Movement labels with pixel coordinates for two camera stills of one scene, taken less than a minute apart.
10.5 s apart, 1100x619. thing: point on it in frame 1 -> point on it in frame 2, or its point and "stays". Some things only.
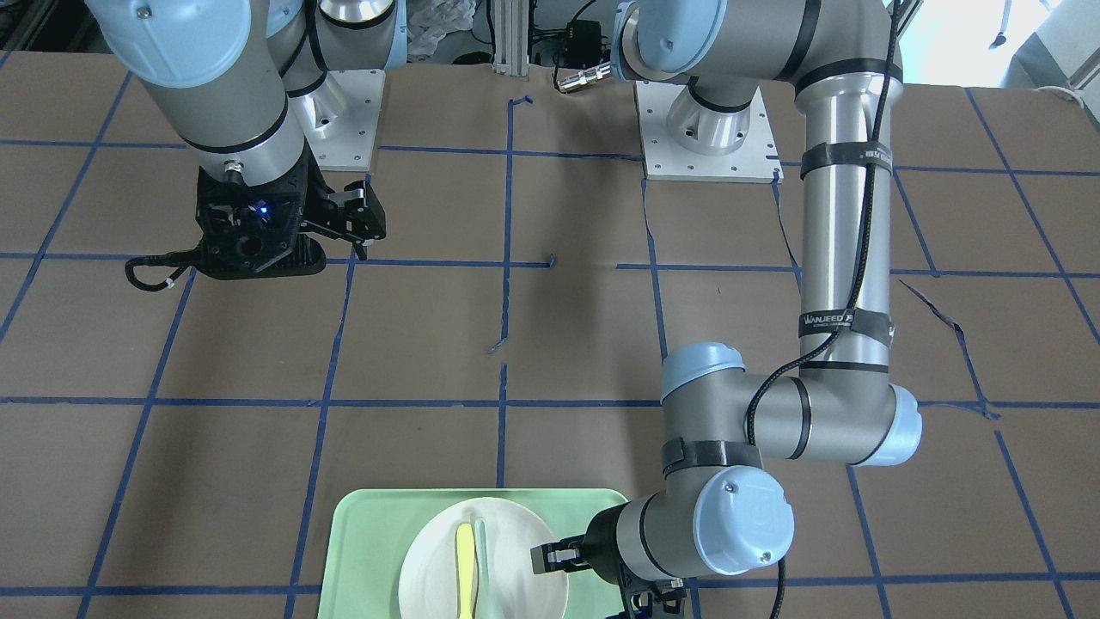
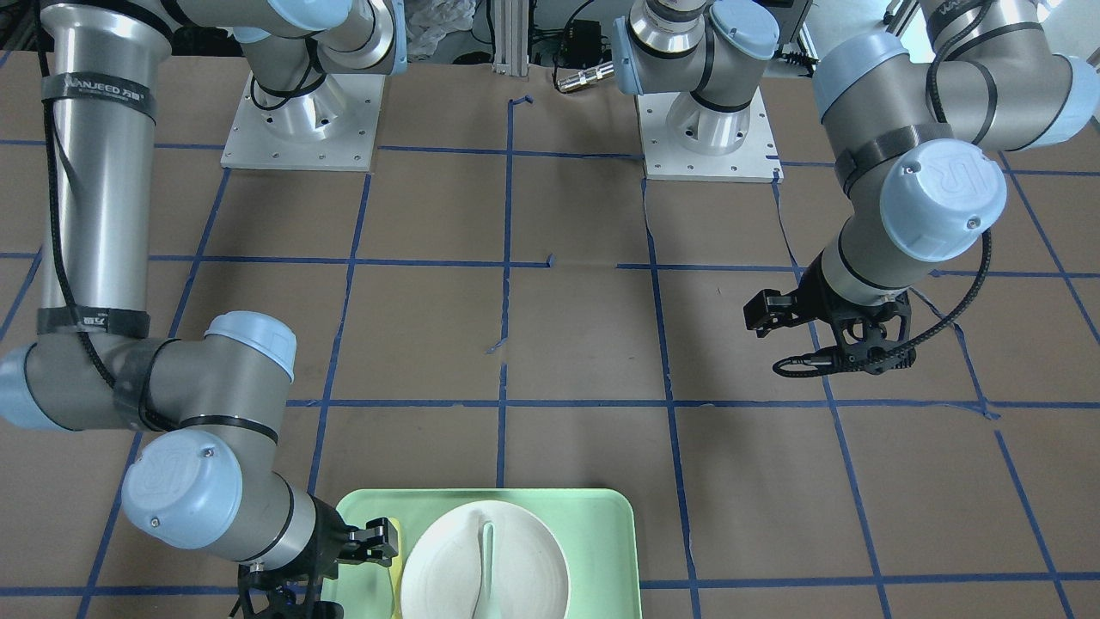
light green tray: x=369 y=530 stays
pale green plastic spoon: x=484 y=592 stays
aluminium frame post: x=511 y=38 stays
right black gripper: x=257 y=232 -> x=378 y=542
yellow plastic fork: x=466 y=559 -> x=396 y=578
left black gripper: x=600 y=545 -> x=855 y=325
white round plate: x=429 y=579 stays
